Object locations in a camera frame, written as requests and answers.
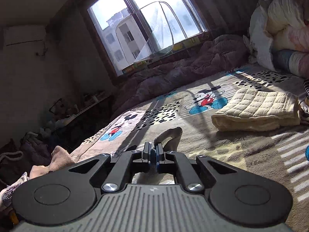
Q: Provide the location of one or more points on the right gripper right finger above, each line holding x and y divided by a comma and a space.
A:
177, 164

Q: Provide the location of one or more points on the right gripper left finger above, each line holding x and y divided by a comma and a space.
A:
126, 166

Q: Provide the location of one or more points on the white quilted baby garment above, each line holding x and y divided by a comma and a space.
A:
170, 140

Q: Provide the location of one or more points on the folded pink fleece garment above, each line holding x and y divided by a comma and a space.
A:
60, 159

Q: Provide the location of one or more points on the purple jacket at bedside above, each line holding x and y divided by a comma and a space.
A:
36, 151

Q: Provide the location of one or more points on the folded cream quilted cloth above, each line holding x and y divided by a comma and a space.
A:
251, 110

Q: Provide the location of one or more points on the Mickey Mouse fleece blanket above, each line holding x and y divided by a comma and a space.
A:
280, 154

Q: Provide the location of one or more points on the purple cream sweatshirt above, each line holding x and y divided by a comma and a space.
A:
6, 194

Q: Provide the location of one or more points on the purple crumpled quilt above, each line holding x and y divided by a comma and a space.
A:
224, 53

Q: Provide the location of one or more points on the navy striped garment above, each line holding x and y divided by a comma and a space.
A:
304, 104

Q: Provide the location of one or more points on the window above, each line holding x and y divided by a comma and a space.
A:
125, 31

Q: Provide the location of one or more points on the white crumpled sheet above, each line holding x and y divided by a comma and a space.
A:
260, 41

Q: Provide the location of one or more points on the curtain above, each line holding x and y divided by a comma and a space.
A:
225, 16

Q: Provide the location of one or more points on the white wall air conditioner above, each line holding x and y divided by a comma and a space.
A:
23, 34

